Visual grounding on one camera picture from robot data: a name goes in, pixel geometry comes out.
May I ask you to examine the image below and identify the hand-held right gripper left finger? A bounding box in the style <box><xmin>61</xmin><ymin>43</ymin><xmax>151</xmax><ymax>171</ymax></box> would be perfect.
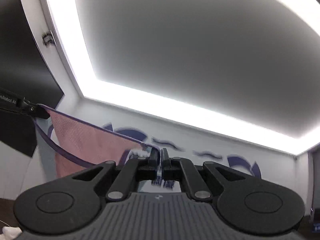
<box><xmin>61</xmin><ymin>147</ymin><xmax>161</xmax><ymax>202</ymax></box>

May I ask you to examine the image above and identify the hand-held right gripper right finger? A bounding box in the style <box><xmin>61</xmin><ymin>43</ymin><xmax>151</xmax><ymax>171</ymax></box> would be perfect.
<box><xmin>161</xmin><ymin>147</ymin><xmax>253</xmax><ymax>202</ymax></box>

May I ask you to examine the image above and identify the blue wall lettering sign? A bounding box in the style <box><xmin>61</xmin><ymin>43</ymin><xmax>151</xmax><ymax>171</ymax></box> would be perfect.
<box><xmin>47</xmin><ymin>121</ymin><xmax>263</xmax><ymax>188</ymax></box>

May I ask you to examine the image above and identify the small ceiling fixture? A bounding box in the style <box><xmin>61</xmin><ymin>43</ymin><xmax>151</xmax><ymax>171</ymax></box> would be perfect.
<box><xmin>42</xmin><ymin>30</ymin><xmax>56</xmax><ymax>46</ymax></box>

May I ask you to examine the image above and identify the large black wall screen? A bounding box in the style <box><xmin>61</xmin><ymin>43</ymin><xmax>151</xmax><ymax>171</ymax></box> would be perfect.
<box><xmin>0</xmin><ymin>0</ymin><xmax>65</xmax><ymax>158</ymax></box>

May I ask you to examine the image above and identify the ceiling light strip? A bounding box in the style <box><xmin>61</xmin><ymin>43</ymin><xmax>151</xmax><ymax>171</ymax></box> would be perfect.
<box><xmin>41</xmin><ymin>0</ymin><xmax>320</xmax><ymax>156</ymax></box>

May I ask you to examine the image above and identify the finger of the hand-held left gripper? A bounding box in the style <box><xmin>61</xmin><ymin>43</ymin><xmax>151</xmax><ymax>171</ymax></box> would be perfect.
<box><xmin>24</xmin><ymin>99</ymin><xmax>51</xmax><ymax>120</ymax></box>

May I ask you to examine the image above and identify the pink and blue mesh garment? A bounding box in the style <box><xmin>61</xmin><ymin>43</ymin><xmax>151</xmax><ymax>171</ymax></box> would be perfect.
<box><xmin>32</xmin><ymin>104</ymin><xmax>160</xmax><ymax>179</ymax></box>

